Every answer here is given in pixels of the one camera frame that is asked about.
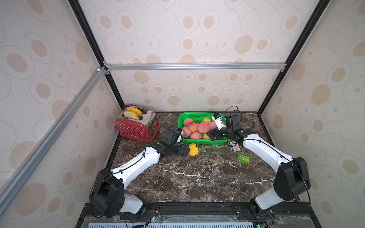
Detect yellow red peach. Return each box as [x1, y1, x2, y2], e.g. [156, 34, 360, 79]
[202, 118, 212, 124]

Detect orange wrinkled peach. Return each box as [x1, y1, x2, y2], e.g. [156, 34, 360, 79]
[187, 122, 198, 133]

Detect pink peach with leaf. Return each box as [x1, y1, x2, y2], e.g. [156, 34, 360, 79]
[183, 118, 193, 126]

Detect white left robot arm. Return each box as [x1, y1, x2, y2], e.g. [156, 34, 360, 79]
[89, 128, 190, 218]

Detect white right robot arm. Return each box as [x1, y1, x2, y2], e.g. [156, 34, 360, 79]
[207, 113, 310, 217]

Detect green plastic basket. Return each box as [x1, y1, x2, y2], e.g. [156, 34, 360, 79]
[178, 112, 226, 145]

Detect white biscuit packet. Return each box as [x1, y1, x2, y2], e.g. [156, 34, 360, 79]
[232, 145, 241, 152]

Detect green snack packet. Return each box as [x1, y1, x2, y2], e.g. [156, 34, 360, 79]
[237, 154, 251, 164]

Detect front toast slice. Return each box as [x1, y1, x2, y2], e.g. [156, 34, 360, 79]
[123, 111, 140, 120]

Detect toast slice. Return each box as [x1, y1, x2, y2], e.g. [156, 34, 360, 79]
[126, 106, 143, 115]
[123, 111, 140, 120]

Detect rear toast slice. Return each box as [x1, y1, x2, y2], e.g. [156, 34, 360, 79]
[126, 106, 143, 115]

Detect horizontal aluminium rail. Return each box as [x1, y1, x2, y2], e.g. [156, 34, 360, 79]
[103, 62, 287, 73]

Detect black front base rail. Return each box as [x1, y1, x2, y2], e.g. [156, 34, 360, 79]
[76, 202, 320, 228]

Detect black right frame post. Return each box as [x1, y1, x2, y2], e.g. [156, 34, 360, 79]
[257, 0, 330, 116]

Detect black frame post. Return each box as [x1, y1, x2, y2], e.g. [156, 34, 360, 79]
[68, 0, 125, 109]
[257, 0, 330, 116]

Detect diagonal aluminium rail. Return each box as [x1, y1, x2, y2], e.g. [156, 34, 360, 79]
[1, 66, 106, 216]

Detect black left frame post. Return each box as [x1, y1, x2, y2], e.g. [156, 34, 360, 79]
[68, 0, 125, 109]

